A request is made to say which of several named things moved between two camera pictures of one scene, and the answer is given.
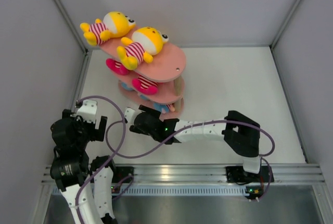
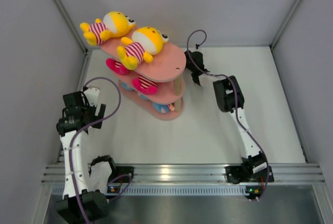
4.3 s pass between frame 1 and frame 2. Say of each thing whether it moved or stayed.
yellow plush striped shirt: stayed
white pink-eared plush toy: stayed
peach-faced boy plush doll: stayed
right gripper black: moved
